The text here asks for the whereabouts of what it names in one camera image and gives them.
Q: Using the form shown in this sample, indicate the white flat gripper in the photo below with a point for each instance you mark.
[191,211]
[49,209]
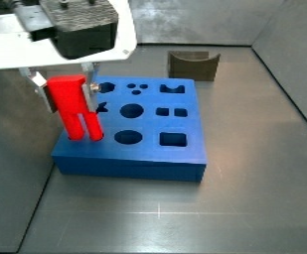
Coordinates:
[21,53]

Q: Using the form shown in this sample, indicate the red two-pronged square-circle object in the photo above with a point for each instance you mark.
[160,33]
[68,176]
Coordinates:
[80,120]

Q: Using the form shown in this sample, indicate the dark grey curved fixture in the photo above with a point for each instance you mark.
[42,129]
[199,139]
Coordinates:
[192,65]

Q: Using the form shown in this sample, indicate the blue foam shape-sorter block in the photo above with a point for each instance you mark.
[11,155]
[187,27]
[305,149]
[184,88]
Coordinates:
[153,137]

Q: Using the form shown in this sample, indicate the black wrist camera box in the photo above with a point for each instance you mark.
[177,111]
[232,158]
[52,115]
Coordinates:
[81,26]

